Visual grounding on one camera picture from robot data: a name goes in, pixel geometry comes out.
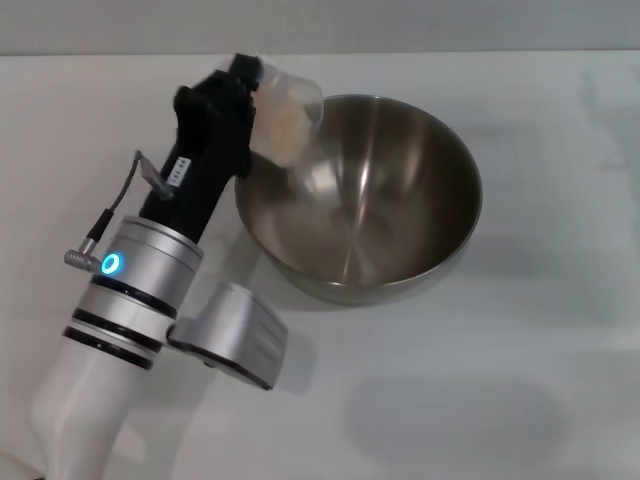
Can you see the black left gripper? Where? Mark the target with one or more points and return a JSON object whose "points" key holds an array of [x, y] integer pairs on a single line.
{"points": [[205, 150]]}

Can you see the uncooked white rice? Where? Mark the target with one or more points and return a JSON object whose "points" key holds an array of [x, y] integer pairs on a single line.
{"points": [[282, 130]]}

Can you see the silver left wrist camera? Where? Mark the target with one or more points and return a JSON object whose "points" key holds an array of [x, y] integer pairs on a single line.
{"points": [[235, 335]]}

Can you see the clear plastic measuring cup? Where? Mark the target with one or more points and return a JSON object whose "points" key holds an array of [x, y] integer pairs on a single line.
{"points": [[295, 95]]}

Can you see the stainless steel mixing bowl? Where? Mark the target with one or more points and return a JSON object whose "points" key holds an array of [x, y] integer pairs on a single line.
{"points": [[380, 210]]}

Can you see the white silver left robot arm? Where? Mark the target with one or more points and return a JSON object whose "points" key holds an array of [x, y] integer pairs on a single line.
{"points": [[125, 300]]}

